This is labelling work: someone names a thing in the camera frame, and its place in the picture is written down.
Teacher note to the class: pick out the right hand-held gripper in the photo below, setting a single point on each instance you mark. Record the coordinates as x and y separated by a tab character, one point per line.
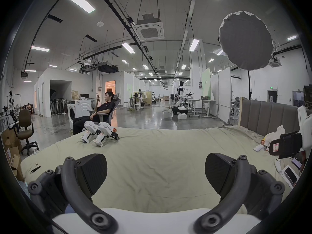
306	130

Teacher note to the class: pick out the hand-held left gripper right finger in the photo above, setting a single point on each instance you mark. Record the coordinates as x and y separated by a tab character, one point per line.
240	179

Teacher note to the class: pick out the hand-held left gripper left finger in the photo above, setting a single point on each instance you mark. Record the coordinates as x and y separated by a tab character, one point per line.
73	179

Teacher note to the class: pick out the white plastic bag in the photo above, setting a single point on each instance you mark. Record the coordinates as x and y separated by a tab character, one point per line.
275	135

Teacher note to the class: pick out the black phone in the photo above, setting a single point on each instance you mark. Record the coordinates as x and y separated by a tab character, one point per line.
297	163

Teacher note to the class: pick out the small white packet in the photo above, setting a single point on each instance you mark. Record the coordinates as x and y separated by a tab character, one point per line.
258	147

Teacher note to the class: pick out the white box with dark screen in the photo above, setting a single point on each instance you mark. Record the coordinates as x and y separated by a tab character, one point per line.
290	175

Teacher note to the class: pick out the grey padded headboard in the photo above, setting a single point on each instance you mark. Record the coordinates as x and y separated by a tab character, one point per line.
263	116

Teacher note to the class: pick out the small black tool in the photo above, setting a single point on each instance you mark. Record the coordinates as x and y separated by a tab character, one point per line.
35	169

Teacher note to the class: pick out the spare white hand-held gripper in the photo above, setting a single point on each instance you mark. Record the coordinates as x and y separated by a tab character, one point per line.
104	130
89	127

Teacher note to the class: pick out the brown carton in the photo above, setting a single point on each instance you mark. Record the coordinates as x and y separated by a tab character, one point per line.
9	138
15	164

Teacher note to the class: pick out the white washing machine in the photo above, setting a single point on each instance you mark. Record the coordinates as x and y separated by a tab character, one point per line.
80	105

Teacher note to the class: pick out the group of standing fans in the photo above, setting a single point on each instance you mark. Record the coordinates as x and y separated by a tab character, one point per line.
58	105

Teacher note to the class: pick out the brown office chair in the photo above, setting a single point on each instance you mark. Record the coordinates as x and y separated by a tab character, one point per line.
24	118

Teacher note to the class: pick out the bed with pale green sheet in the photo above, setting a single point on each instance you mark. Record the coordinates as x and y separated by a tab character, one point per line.
156	160

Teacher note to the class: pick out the white box on floor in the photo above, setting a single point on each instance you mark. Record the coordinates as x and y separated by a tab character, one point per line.
182	116

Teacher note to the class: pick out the white desk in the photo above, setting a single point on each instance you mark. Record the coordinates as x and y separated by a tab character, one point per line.
203	100

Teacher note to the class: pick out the grey office chair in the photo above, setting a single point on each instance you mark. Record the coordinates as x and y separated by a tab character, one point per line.
116	102

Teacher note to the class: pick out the white humanoid robot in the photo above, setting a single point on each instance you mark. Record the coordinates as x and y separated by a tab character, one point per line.
180	91

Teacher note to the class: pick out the round softbox lamp on stand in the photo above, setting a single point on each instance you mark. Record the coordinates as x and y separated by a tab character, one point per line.
246	40

